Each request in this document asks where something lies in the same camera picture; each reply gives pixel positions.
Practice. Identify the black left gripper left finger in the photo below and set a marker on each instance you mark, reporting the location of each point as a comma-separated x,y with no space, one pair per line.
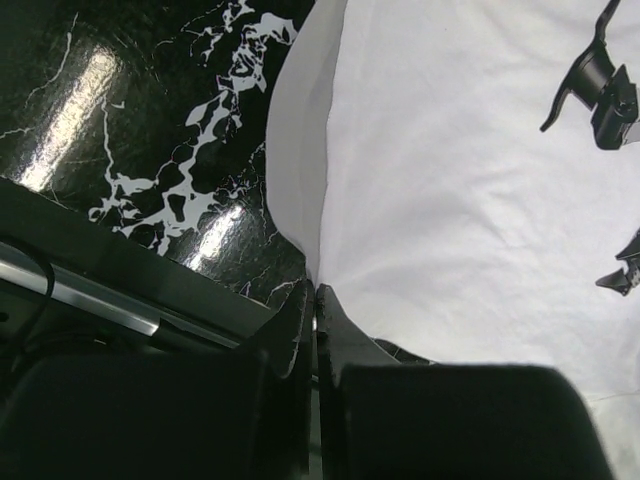
243,414

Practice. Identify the white printed t-shirt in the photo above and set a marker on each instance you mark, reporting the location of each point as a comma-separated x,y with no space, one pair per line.
410,158

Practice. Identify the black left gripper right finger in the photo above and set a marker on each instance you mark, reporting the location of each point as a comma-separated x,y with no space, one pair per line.
384,419

